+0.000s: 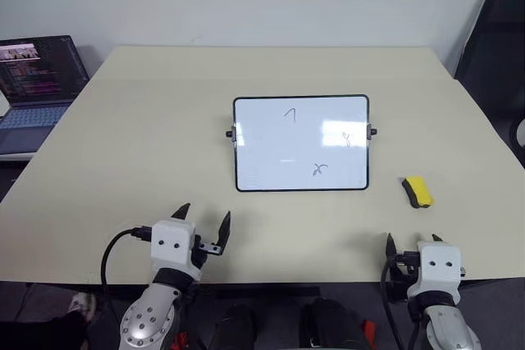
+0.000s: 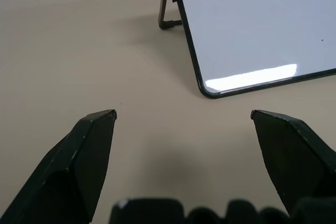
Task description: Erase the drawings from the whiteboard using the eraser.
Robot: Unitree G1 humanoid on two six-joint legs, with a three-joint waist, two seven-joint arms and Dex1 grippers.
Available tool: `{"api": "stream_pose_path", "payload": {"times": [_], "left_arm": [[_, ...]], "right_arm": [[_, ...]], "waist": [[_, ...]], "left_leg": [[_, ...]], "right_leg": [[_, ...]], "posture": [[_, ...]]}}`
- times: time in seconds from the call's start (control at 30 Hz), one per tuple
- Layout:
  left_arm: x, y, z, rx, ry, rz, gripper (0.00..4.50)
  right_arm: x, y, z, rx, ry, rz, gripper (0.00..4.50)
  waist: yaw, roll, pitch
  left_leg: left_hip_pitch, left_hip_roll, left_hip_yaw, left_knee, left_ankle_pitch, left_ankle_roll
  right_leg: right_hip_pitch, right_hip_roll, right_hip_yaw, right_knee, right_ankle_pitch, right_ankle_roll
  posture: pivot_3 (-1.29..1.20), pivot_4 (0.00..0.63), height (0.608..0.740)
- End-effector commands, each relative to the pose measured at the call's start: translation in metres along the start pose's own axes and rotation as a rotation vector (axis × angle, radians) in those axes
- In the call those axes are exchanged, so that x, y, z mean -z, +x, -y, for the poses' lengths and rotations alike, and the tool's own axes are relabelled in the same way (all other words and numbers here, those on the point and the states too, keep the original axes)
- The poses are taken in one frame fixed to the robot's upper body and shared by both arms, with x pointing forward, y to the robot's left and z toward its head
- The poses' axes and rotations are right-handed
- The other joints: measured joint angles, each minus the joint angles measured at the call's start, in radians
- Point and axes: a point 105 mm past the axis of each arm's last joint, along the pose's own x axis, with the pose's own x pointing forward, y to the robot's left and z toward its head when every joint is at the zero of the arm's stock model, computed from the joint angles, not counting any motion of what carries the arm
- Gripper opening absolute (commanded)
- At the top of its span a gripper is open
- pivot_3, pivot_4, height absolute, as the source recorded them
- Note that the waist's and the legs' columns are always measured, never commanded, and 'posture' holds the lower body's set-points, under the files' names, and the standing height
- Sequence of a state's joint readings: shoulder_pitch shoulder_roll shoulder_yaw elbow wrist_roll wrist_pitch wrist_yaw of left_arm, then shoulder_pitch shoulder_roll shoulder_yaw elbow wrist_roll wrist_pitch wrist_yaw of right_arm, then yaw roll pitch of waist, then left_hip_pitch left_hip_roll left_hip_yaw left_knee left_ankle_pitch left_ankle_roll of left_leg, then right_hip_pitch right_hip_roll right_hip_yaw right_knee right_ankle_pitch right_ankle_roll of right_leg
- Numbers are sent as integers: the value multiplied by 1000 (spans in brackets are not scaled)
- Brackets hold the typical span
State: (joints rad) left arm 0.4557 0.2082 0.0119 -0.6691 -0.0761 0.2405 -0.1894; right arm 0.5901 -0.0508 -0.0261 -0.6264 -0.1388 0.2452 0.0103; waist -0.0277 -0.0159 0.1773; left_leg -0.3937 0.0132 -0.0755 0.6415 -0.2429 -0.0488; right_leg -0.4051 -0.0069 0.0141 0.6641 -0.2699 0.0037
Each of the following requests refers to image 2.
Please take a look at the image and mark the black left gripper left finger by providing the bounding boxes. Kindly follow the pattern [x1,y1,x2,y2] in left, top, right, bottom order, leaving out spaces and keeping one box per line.
[0,109,118,224]

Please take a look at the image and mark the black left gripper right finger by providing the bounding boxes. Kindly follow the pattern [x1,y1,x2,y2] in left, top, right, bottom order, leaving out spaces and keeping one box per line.
[250,109,336,218]

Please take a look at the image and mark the black whiteboard stand leg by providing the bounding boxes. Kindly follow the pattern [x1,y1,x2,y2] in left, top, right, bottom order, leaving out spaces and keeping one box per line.
[156,0,183,30]

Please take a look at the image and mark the black-framed whiteboard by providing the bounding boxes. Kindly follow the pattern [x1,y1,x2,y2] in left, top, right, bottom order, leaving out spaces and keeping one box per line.
[166,0,336,100]

